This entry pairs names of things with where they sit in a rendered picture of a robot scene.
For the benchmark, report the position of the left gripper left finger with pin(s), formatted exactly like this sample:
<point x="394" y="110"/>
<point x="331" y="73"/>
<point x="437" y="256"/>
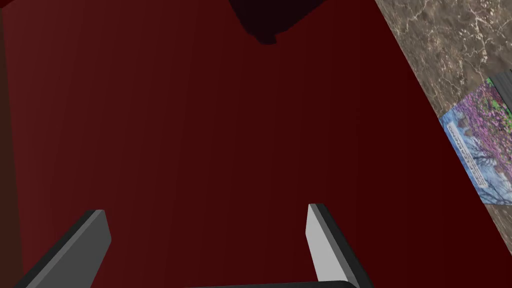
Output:
<point x="76" y="248"/>

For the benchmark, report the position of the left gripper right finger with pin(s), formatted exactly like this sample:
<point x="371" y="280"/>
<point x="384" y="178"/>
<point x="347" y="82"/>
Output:
<point x="326" y="248"/>

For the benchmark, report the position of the book with purple blossom cover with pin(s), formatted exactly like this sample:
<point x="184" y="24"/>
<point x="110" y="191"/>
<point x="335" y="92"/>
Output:
<point x="486" y="136"/>

